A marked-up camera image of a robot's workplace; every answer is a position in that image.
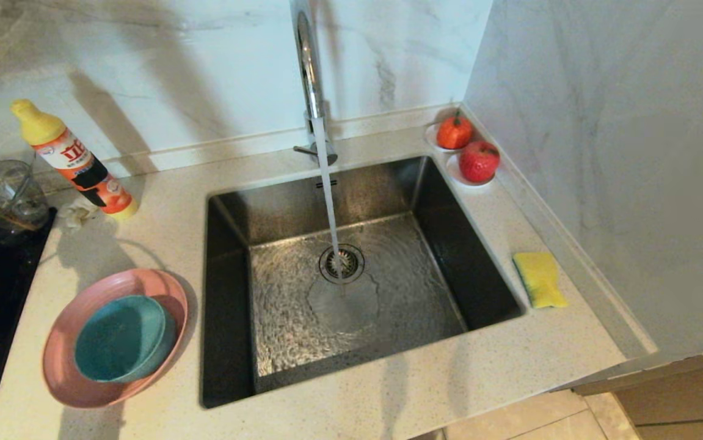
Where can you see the orange dish soap bottle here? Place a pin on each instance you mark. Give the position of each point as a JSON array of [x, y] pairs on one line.
[[82, 165]]

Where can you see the stainless steel sink basin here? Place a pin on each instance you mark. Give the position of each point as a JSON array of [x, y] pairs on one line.
[[449, 244]]

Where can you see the yellow fish-shaped sponge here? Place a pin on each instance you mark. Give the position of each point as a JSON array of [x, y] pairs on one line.
[[539, 279]]

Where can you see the running tap water stream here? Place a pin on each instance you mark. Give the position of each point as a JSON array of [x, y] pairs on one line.
[[328, 195]]

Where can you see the small white dish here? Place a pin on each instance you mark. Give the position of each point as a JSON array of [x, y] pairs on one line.
[[455, 174], [430, 137]]

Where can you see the red apple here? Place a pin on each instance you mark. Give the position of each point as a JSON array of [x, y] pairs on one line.
[[479, 162]]

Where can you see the chrome kitchen faucet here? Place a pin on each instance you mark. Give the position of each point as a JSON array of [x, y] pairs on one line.
[[308, 67]]

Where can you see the pink round plate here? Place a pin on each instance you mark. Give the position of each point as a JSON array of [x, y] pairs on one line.
[[162, 293]]

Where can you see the blue bowl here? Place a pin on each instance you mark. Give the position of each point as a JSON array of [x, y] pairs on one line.
[[122, 339]]

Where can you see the crumpled white tissue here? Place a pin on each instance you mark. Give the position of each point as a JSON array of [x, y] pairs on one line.
[[79, 214]]

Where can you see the clear glass bowl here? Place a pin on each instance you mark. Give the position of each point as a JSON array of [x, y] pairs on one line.
[[9, 183]]

